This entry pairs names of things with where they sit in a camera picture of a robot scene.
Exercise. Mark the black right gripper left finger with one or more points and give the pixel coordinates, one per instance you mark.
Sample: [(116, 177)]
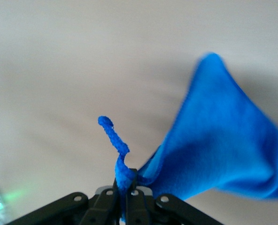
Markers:
[(99, 206)]

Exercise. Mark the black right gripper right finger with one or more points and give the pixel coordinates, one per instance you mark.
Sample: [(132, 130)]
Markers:
[(138, 208)]

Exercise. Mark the blue microfiber towel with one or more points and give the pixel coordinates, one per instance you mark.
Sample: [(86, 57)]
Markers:
[(223, 140)]

